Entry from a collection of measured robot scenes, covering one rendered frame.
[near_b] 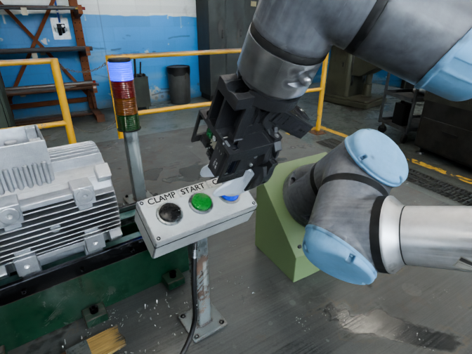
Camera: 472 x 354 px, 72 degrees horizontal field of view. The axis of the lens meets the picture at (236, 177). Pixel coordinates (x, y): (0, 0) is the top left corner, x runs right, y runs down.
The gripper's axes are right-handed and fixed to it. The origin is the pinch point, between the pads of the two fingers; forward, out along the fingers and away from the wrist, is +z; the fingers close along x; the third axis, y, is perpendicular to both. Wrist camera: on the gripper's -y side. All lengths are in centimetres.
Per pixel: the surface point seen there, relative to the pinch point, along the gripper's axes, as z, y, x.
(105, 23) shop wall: 244, -127, -454
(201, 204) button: 1.0, 5.4, 0.5
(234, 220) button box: 4.0, 0.4, 3.5
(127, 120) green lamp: 27, -1, -43
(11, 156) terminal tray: 5.3, 26.0, -18.7
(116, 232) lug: 18.7, 14.3, -8.2
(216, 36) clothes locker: 231, -285, -392
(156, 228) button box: 1.8, 12.5, 1.5
